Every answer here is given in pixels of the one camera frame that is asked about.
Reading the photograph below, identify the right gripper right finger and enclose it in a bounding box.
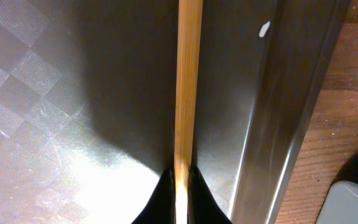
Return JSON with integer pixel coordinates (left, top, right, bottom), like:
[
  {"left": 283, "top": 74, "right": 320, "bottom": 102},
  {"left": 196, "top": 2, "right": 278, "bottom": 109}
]
[{"left": 188, "top": 166, "right": 232, "bottom": 224}]

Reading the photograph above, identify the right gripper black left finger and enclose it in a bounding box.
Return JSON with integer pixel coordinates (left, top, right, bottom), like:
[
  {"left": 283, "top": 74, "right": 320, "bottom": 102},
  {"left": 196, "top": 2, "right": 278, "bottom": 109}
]
[{"left": 132, "top": 169, "right": 175, "bottom": 224}]

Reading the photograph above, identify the wooden chopstick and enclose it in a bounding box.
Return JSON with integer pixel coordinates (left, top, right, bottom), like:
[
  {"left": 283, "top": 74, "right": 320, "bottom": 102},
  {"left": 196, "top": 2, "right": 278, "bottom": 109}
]
[{"left": 174, "top": 0, "right": 203, "bottom": 224}]

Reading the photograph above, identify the grey dishwasher rack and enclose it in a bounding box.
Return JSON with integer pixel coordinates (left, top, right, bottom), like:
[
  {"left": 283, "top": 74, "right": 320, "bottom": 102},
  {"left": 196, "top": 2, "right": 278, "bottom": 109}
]
[{"left": 314, "top": 155, "right": 358, "bottom": 224}]

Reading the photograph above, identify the brown serving tray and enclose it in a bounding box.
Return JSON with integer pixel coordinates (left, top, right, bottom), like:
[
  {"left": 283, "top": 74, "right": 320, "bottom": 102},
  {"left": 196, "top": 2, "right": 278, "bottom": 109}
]
[{"left": 0, "top": 0, "right": 349, "bottom": 223}]

